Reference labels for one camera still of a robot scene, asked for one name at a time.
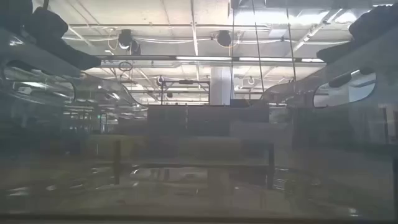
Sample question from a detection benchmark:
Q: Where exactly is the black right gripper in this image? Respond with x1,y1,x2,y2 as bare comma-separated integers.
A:
316,4,398,65

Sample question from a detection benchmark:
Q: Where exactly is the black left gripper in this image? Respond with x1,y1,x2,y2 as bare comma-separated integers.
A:
24,6,102,71

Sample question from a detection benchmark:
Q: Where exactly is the translucent grey plastic bin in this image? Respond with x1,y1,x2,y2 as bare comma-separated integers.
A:
0,0,398,220

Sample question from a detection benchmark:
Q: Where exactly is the black round ceiling fixture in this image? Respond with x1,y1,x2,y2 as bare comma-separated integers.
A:
118,29,141,56
216,29,233,48

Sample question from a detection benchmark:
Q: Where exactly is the long ceiling light bar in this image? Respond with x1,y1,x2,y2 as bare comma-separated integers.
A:
96,55,326,63

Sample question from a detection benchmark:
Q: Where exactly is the dark grey plastic bin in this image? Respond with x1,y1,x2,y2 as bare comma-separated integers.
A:
117,115,149,137

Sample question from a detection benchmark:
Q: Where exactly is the small black box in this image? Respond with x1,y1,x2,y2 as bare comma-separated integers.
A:
229,98,250,108

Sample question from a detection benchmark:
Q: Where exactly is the white pillar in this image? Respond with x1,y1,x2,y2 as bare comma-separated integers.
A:
210,66,233,106

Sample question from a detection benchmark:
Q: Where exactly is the thin black hanging cable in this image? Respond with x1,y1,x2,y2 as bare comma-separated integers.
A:
251,0,266,93
285,8,298,83

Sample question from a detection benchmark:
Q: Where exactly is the black background frame rig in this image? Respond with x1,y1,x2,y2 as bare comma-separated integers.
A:
160,79,211,106

